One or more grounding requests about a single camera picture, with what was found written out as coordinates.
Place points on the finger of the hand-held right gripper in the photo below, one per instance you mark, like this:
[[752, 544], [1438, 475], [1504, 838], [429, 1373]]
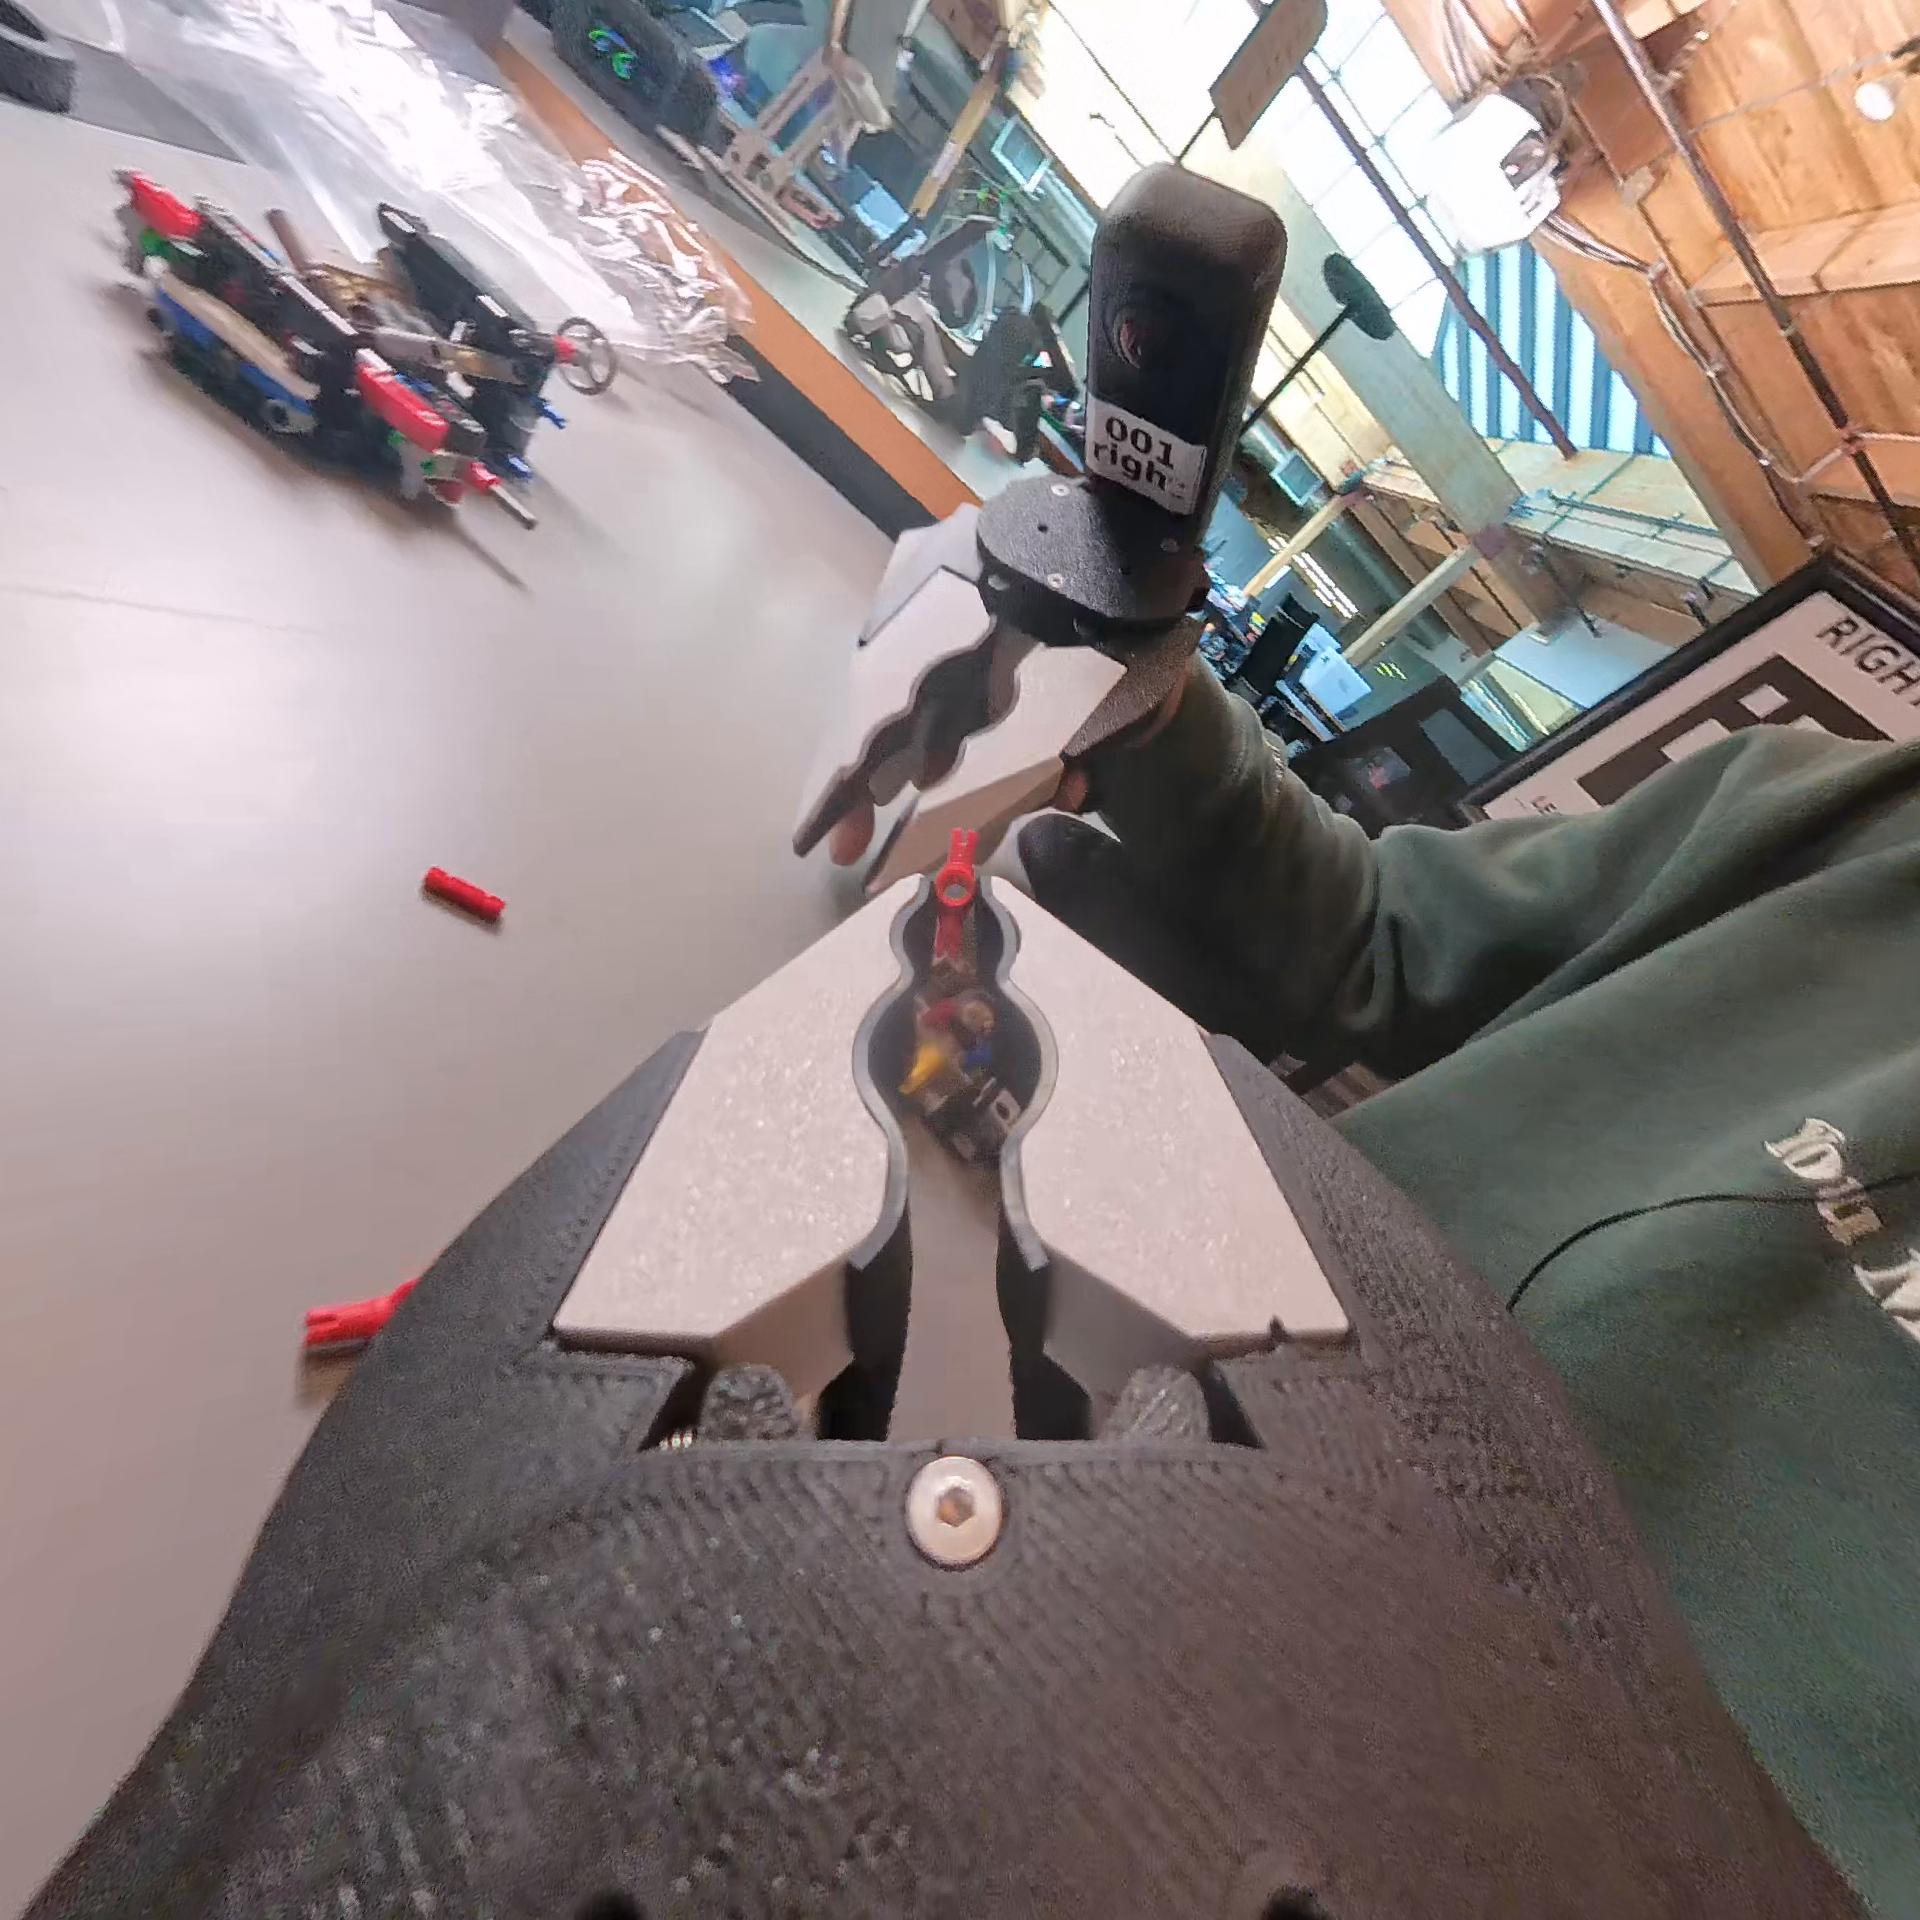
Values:
[[1049, 705], [922, 585]]

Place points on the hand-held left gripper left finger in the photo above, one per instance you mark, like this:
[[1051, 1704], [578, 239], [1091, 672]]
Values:
[[721, 1171]]

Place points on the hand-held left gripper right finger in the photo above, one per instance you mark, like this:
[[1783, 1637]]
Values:
[[1171, 1184]]

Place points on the small multicoloured lego assembly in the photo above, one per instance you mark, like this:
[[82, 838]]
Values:
[[953, 902]]

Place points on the person's right forearm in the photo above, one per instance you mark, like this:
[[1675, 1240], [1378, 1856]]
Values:
[[1425, 932]]

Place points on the red ribbed lego pin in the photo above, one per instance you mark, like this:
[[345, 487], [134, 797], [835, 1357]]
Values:
[[465, 893]]

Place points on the red lego axle connector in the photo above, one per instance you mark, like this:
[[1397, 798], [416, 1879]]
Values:
[[352, 1317]]

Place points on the black lego vehicle model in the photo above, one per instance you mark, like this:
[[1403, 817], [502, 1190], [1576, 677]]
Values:
[[359, 382]]

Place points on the person's right hand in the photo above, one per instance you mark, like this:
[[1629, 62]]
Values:
[[1071, 783]]

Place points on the black round stand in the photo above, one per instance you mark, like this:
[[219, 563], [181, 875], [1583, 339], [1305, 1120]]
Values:
[[1359, 293]]

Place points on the hanging brown sign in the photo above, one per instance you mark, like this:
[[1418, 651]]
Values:
[[1267, 60]]

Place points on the blue white striped awning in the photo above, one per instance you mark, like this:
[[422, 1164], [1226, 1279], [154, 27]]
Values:
[[1515, 331]]

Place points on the white junction box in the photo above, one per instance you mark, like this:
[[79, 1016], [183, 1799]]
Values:
[[1499, 165]]

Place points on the clear plastic sheet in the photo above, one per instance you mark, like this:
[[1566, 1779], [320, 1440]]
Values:
[[450, 105]]

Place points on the black framed white sign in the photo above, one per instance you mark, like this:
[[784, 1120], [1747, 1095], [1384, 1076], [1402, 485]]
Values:
[[1725, 705]]

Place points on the black machine frame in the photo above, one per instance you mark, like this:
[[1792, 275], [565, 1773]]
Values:
[[961, 324]]

